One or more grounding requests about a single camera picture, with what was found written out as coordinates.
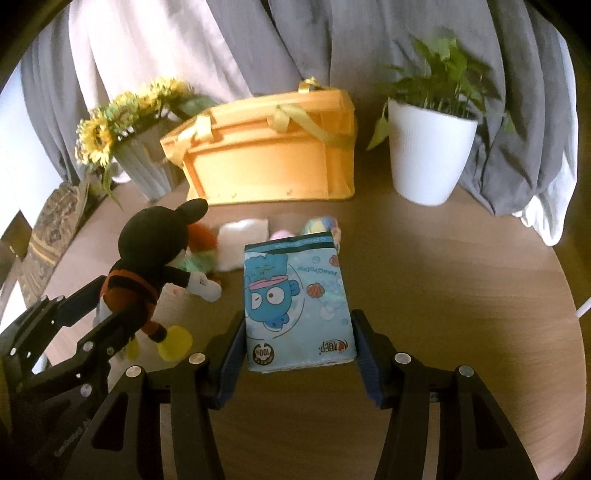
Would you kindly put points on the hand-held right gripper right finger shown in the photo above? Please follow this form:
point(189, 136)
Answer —
point(369, 364)

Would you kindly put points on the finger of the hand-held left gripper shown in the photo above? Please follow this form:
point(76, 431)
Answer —
point(92, 355)
point(51, 307)

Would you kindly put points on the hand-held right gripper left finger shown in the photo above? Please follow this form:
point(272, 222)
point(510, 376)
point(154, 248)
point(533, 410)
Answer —
point(230, 364)

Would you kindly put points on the blue cartoon tissue pack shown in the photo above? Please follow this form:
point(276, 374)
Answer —
point(295, 300)

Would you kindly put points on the black mouse plush toy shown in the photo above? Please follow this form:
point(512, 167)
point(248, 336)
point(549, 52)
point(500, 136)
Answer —
point(147, 244)

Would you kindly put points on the white soft pillow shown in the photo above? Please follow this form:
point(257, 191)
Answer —
point(235, 244)

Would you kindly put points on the pastel plush ball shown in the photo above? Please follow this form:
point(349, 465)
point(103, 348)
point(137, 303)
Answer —
point(318, 226)

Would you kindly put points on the orange storage box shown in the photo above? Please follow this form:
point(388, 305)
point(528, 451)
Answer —
point(268, 161)

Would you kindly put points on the pink soft toy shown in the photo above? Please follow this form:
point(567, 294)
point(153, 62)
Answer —
point(281, 234)

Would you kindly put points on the patterned brown cushion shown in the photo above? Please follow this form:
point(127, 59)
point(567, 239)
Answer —
point(55, 221)

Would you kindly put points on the green and red plush toy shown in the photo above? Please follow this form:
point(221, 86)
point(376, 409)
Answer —
point(203, 240)

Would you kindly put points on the grey ribbed vase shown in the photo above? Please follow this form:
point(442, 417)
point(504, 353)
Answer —
point(143, 166)

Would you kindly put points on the sunflower bouquet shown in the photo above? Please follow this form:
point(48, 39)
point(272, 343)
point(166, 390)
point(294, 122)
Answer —
point(99, 134)

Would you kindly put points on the white ribbed plant pot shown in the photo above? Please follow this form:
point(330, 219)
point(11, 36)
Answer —
point(429, 152)

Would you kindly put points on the green leafy plant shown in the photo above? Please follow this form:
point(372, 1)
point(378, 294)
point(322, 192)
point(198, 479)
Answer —
point(438, 69)

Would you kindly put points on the grey curtain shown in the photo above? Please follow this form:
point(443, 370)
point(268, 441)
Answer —
point(346, 41)

